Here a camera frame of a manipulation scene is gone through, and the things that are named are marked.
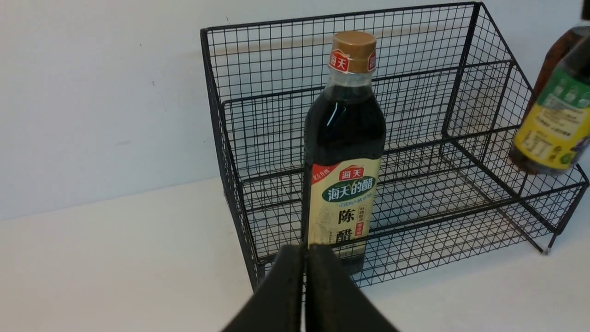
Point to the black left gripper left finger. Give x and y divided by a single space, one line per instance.
276 305

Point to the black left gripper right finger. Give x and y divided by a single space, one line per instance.
333 302

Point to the dark vinegar bottle gold cap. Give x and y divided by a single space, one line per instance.
343 143

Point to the oyster sauce bottle yellow cap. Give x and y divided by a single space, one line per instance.
555 131

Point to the cooking wine bottle yellow label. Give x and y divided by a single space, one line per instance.
555 50

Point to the black wire mesh shelf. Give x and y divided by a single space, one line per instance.
453 96

